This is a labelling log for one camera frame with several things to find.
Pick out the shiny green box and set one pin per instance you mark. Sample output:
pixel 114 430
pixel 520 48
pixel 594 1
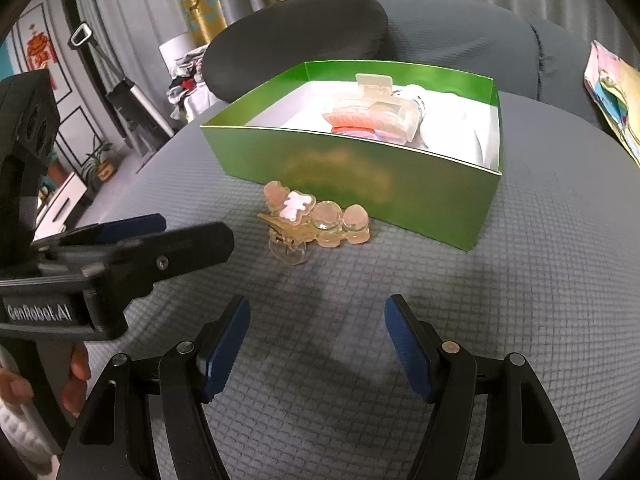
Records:
pixel 350 170

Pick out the black cushion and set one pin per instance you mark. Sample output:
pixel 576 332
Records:
pixel 300 30

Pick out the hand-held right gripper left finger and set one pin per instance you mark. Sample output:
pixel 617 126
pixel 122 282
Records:
pixel 225 350

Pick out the dark door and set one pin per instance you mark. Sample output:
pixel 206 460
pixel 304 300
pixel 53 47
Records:
pixel 82 30

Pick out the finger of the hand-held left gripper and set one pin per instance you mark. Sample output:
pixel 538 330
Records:
pixel 130 227
pixel 190 250

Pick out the framed red figure picture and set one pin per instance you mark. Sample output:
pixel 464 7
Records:
pixel 42 45

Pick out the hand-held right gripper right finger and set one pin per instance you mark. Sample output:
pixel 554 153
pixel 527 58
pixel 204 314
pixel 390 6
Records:
pixel 407 355

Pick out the white low cabinet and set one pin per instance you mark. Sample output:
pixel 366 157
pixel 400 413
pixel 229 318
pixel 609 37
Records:
pixel 65 205

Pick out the white power adapter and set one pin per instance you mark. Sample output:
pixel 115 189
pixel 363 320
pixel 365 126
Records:
pixel 450 125

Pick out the grey sofa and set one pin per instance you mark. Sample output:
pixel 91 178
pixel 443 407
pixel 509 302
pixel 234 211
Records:
pixel 350 360

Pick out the teal framed picture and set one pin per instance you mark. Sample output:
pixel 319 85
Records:
pixel 4 62

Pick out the white round container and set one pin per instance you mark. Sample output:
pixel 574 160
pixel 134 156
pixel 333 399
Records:
pixel 175 47

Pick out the pile of clothes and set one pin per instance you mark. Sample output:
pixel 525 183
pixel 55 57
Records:
pixel 187 85

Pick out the stick vacuum cleaner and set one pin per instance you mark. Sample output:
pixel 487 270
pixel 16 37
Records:
pixel 142 115

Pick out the person's left hand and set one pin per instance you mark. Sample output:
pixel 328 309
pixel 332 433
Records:
pixel 80 365

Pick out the grey curtain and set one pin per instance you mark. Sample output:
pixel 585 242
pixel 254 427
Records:
pixel 130 10

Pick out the small potted plant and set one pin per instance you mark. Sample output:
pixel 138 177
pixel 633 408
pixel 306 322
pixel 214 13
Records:
pixel 102 162

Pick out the clear rectangular claw clip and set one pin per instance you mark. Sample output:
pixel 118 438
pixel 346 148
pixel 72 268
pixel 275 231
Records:
pixel 372 85

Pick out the red and blue container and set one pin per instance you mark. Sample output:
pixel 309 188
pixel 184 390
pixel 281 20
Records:
pixel 360 132

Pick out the white bottle with green label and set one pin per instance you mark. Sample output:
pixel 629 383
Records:
pixel 412 105

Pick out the colourful printed cloth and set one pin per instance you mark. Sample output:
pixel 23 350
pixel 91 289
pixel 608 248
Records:
pixel 617 100

